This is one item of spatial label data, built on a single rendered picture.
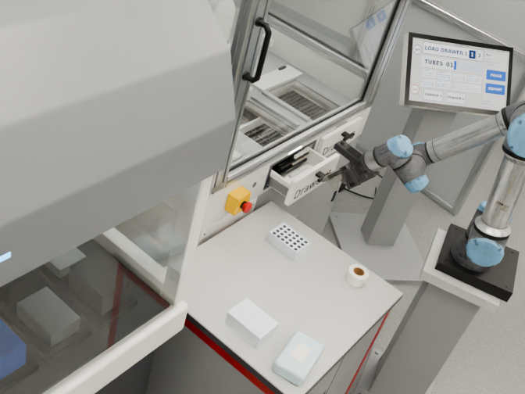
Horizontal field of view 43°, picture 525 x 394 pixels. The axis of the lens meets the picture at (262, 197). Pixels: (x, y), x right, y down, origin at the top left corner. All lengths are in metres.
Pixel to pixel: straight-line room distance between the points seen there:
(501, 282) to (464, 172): 1.64
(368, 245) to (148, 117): 2.46
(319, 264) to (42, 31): 1.38
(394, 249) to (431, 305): 1.11
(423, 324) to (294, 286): 0.66
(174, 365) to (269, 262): 0.45
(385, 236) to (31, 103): 2.70
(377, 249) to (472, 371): 0.78
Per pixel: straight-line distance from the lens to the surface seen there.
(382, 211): 3.44
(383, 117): 4.22
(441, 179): 4.13
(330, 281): 2.22
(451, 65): 3.07
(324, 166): 2.43
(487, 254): 2.26
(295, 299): 2.12
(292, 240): 2.26
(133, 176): 1.26
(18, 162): 1.10
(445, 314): 2.58
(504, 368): 3.42
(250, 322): 1.94
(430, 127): 3.19
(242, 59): 1.84
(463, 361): 3.32
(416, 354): 2.74
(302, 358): 1.92
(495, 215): 2.21
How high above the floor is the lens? 2.25
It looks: 37 degrees down
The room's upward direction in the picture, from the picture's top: 17 degrees clockwise
